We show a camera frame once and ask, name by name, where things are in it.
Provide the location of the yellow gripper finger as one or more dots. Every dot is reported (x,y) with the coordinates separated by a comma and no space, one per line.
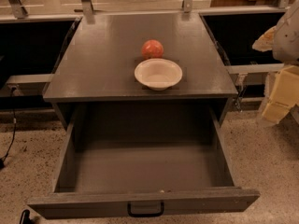
(284,95)
(265,41)

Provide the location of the red apple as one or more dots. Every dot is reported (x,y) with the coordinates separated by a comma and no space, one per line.
(152,49)

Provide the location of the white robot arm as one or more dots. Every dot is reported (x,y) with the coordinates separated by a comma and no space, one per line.
(283,41)

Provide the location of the open grey top drawer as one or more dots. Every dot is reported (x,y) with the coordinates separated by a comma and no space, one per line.
(116,153)

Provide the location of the white bowl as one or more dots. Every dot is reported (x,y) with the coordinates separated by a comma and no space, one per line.
(158,74)

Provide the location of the grey cabinet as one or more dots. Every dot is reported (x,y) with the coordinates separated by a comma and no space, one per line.
(100,62)

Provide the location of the black object bottom left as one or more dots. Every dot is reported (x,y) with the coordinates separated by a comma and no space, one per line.
(25,217)

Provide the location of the black drawer handle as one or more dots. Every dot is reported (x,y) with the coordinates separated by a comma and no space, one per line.
(141,210)

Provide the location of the metal railing post left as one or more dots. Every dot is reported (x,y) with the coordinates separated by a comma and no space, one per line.
(18,9)

